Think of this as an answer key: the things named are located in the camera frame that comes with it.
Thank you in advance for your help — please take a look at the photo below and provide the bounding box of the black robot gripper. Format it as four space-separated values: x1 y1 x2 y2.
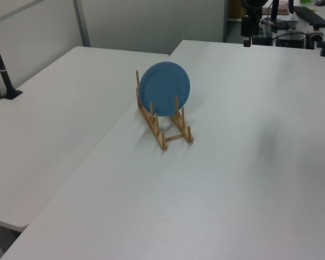
240 7 262 48

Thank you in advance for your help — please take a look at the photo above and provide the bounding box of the blue round plate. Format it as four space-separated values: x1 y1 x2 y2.
139 61 191 118

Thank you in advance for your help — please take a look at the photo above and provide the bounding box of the wooden plate rack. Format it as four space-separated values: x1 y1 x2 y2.
135 70 194 151

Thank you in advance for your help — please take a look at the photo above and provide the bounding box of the dark electronics unit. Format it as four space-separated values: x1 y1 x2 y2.
259 23 274 46

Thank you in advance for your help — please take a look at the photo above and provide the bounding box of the brown cardboard panel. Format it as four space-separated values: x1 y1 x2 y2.
227 0 246 20

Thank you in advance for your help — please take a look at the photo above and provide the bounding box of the black monitor stand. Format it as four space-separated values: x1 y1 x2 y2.
262 0 289 30

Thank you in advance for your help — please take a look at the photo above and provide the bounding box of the black box device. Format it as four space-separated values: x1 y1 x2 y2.
275 32 307 49

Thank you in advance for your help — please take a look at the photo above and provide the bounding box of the pink flat box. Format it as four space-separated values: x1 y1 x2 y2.
262 0 290 16

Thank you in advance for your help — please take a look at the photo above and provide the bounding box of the black computer keyboard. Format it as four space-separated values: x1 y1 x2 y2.
293 5 325 28

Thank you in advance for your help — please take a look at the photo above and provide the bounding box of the black camera stand pole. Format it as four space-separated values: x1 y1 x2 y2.
0 23 24 100

